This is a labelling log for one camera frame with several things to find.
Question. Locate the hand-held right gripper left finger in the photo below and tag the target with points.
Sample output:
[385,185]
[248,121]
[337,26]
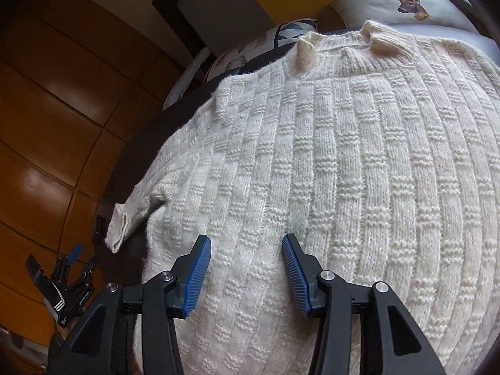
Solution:
[195,281]

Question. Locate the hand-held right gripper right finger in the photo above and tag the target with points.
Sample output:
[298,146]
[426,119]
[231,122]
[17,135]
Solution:
[299,281]

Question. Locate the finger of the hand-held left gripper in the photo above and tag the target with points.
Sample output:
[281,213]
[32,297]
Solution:
[92,267]
[74,252]

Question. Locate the cream knit sweater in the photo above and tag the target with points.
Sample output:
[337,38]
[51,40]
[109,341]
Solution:
[332,144]

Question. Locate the triangle print pillow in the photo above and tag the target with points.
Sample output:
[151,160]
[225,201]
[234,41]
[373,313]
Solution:
[250,47]

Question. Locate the deer print pillow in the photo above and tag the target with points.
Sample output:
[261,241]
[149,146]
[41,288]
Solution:
[371,6]

